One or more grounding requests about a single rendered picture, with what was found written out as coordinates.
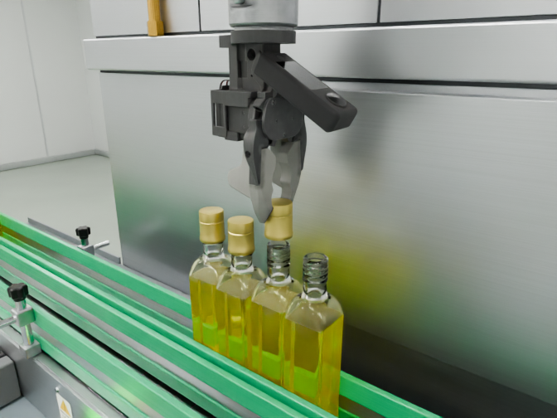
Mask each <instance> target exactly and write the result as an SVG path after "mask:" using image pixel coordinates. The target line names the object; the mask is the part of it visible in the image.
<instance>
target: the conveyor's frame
mask: <svg viewBox="0 0 557 418"><path fill-rule="evenodd" d="M20 343H23V340H22V336H21V335H20V334H18V333H17V332H16V331H14V330H13V329H12V328H10V327H9V326H6V327H5V328H1V329H0V349H1V350H2V351H3V352H4V353H5V354H6V355H7V356H9V357H10V358H11V359H12V360H13V361H14V363H15V367H16V370H17V377H18V381H19V384H20V388H21V392H22V395H23V396H25V397H26V398H27V399H28V400H29V402H31V403H32V404H33V405H34V407H36V408H37V409H38V410H39V412H41V413H42V414H43V415H44V416H45V417H46V418H125V417H123V416H122V415H121V414H119V413H118V412H117V411H116V410H115V409H114V408H112V407H111V406H110V405H108V404H107V403H106V402H105V401H103V400H102V399H100V398H99V397H98V396H96V395H95V394H94V393H93V392H92V391H91V390H89V389H88V388H87V387H86V386H84V385H83V384H82V383H80V382H79V381H78V380H76V379H75V378H74V377H72V376H71V374H69V373H68V372H67V371H65V370H64V369H63V368H61V367H60V366H59V365H57V364H56V363H55V362H53V361H52V360H51V359H50V358H49V357H48V356H46V355H45V354H44V353H43V352H41V353H39V354H37V355H38V356H39V358H37V359H36V360H35V361H34V360H32V359H31V358H29V359H26V358H25V357H24V356H23V355H21V353H20V349H19V344H20Z"/></svg>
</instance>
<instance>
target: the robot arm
mask: <svg viewBox="0 0 557 418"><path fill-rule="evenodd" d="M228 11H229V25H230V27H233V28H234V29H235V30H234V31H230V35H219V48H229V71H230V79H229V80H227V81H226V80H223V81H222V82H221V83H220V88H219V89H218V90H211V121H212V135H215V136H218V137H223V138H225V140H230V141H236V142H238V141H242V140H244V141H243V146H244V149H243V154H242V162H241V165H239V166H238V167H236V168H232V169H231V170H230V171H229V172H228V183H229V184H230V186H231V187H232V188H234V189H235V190H236V191H238V192H240V193H242V194H243V195H245V196H247V197H248V198H250V200H251V201H252V205H253V208H254V213H255V215H256V216H257V218H258V220H259V222H260V223H265V222H266V221H267V219H268V218H269V215H270V213H271V212H272V210H273V209H274V208H273V206H272V194H273V190H274V189H273V185H272V182H273V183H274V184H276V185H278V186H279V187H281V188H282V193H281V197H280V198H287V199H289V200H291V201H293V199H294V196H295V193H296V191H297V188H298V184H299V180H300V176H301V171H302V170H303V164H304V159H305V153H306V147H307V130H306V125H305V120H304V116H305V115H306V116H307V117H308V118H310V120H311V121H312V122H314V123H315V124H316V125H318V126H319V127H320V128H321V129H323V130H324V131H325V132H327V133H331V132H333V131H337V130H339V129H344V128H347V127H349V126H350V125H351V123H352V121H353V119H354V118H355V117H356V115H357V108H356V107H355V106H354V105H352V104H351V103H349V102H348V101H347V100H345V99H344V98H343V97H341V96H340V95H339V94H338V93H337V92H336V91H334V90H333V89H331V88H330V87H329V86H328V85H326V84H325V83H323V82H322V81H321V80H319V79H318V78H317V77H316V76H315V75H313V74H312V73H311V72H310V71H308V70H307V69H305V68H304V67H303V66H301V65H300V64H299V63H297V62H296V61H295V60H294V59H293V58H292V57H290V56H289V55H287V54H286V53H280V44H296V31H293V28H295V27H297V25H298V0H228ZM224 81H226V85H222V83H223V82H224ZM228 81H229V82H230V85H228ZM215 103H216V106H215ZM269 146H270V150H269V149H268V147H269Z"/></svg>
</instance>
